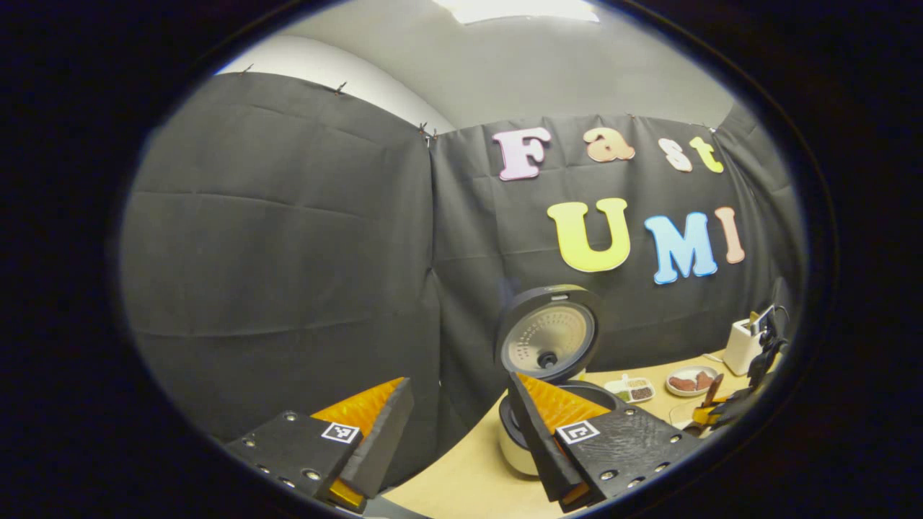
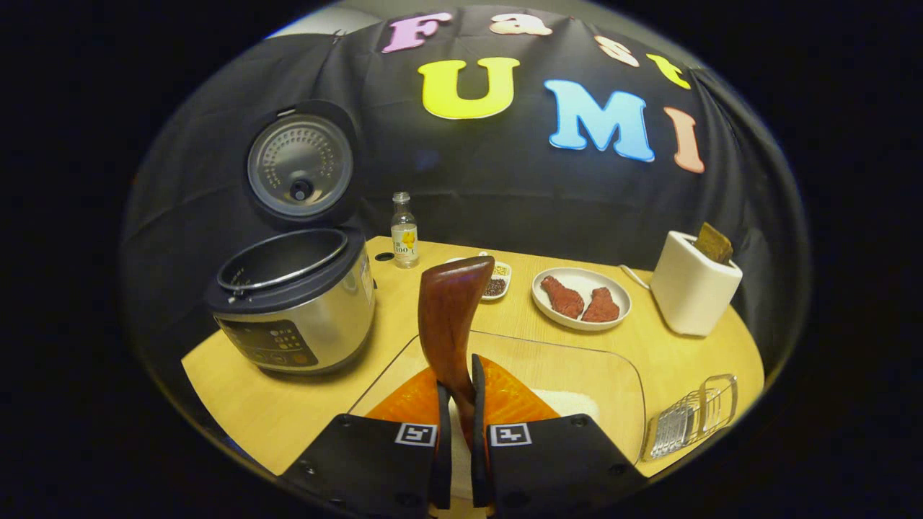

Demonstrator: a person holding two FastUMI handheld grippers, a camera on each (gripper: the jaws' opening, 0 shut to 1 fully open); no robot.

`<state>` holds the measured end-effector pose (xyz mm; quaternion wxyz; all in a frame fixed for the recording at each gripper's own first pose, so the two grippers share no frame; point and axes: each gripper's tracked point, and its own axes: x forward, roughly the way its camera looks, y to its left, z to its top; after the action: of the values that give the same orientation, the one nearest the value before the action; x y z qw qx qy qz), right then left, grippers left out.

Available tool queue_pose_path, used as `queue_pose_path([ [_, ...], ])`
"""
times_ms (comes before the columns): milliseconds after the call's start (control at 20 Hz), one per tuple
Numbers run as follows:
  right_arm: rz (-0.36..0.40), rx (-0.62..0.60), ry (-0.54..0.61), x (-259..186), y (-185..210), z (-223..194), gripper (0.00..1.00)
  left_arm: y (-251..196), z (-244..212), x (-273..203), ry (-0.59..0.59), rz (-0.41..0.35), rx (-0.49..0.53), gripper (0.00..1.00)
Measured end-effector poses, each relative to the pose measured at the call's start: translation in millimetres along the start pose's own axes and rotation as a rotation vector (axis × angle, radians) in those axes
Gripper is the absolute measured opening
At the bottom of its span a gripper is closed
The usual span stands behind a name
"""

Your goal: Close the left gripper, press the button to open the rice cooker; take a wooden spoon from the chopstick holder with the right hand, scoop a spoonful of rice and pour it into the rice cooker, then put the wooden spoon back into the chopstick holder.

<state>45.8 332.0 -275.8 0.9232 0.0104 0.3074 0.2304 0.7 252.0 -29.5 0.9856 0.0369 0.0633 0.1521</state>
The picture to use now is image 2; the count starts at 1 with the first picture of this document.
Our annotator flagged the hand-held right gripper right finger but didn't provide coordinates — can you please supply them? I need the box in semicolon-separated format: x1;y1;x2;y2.
470;353;650;509

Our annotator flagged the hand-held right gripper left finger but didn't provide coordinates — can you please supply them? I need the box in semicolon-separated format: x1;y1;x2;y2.
278;364;453;513

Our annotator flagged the clear glass rice tray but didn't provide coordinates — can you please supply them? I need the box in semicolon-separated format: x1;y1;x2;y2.
348;329;646;505

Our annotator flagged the brown wooden spoon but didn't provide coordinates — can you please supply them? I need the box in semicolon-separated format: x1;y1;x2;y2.
418;256;496;451

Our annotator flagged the silver black rice cooker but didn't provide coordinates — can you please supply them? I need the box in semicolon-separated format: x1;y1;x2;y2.
206;101;377;376

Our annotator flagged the clear chopstick holder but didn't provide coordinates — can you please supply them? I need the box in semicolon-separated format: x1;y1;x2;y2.
640;373;738;461

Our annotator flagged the white round plate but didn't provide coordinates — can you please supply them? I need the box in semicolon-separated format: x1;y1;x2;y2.
531;267;632;332

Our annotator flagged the white divided bean dish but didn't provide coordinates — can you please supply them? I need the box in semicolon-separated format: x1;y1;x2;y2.
443;252;513;301

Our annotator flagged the red meat piece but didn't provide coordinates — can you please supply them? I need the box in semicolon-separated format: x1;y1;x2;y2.
581;287;621;323
541;275;586;319

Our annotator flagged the small clear glass bottle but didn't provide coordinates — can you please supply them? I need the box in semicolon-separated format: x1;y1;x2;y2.
391;192;420;270

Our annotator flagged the white toaster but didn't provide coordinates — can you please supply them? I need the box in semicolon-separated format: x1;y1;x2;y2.
650;231;743;337

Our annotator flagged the black backdrop cloth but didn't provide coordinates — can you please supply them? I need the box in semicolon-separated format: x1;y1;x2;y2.
123;7;808;376

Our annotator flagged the brown toast slice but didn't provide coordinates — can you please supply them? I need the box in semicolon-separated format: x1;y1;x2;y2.
694;222;734;264

